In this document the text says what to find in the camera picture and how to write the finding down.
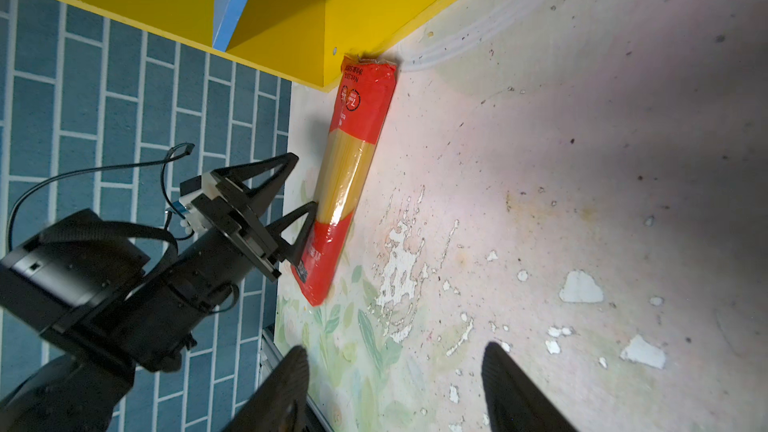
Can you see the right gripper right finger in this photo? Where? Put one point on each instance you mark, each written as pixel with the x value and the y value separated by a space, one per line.
pixel 514 402

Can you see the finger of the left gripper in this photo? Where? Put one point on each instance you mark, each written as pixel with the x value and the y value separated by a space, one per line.
pixel 260 181
pixel 291 233

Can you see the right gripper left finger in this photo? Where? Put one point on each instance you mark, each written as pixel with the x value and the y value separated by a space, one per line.
pixel 279 404

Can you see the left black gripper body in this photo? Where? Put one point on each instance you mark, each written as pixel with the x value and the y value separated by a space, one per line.
pixel 232 215

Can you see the red spaghetti bag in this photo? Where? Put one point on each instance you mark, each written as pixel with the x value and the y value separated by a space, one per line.
pixel 361 106

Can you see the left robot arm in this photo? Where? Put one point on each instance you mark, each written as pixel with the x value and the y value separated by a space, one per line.
pixel 117 296

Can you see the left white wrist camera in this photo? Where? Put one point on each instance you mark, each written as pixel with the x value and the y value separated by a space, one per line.
pixel 203 185

